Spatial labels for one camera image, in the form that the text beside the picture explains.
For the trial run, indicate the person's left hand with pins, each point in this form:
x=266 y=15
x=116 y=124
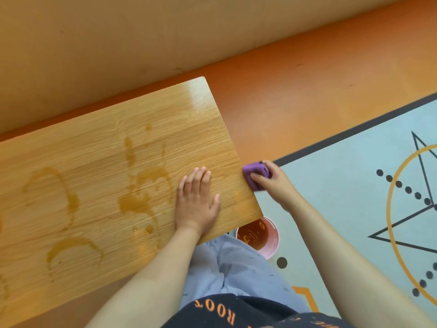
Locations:
x=194 y=204

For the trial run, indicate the person's right forearm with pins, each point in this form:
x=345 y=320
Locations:
x=348 y=269

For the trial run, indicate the wooden table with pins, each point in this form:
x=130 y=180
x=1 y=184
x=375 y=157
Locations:
x=102 y=150

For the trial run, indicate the purple cleaning cloth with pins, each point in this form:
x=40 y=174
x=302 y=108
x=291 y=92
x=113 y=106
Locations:
x=254 y=172

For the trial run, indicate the person's right hand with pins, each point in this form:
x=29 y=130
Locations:
x=276 y=186

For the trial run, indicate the black orange printed t-shirt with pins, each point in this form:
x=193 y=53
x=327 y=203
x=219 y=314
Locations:
x=245 y=312

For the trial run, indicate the pink plastic bucket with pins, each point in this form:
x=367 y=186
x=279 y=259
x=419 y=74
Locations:
x=269 y=247

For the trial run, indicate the person's left forearm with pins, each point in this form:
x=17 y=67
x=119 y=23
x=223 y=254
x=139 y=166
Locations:
x=150 y=283

